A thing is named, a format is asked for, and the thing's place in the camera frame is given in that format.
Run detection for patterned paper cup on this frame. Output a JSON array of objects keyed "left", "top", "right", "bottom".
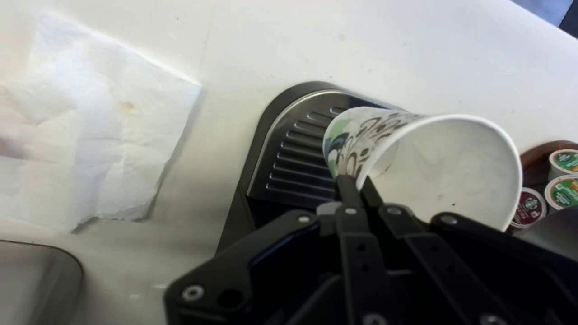
[{"left": 321, "top": 104, "right": 524, "bottom": 232}]

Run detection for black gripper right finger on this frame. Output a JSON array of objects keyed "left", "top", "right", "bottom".
[{"left": 359, "top": 176, "right": 513, "bottom": 325}]

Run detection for black coffee machine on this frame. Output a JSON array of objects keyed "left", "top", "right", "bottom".
[{"left": 215, "top": 79, "right": 422, "bottom": 254}]

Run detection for dark red lid coffee pod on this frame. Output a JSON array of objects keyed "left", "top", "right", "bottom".
[{"left": 511, "top": 185, "right": 549, "bottom": 230}]

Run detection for coffee pod holder rack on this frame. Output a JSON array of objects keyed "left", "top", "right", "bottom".
[{"left": 520, "top": 140, "right": 578, "bottom": 181}]

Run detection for green lid coffee pod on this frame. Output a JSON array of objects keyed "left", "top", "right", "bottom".
[
  {"left": 547, "top": 147, "right": 578, "bottom": 178},
  {"left": 542, "top": 172, "right": 578, "bottom": 212}
]

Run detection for white paper napkin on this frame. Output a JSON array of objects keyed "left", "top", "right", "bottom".
[{"left": 0, "top": 10, "right": 204, "bottom": 236}]

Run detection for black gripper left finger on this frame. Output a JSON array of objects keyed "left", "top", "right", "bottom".
[{"left": 316, "top": 172, "right": 386, "bottom": 325}]

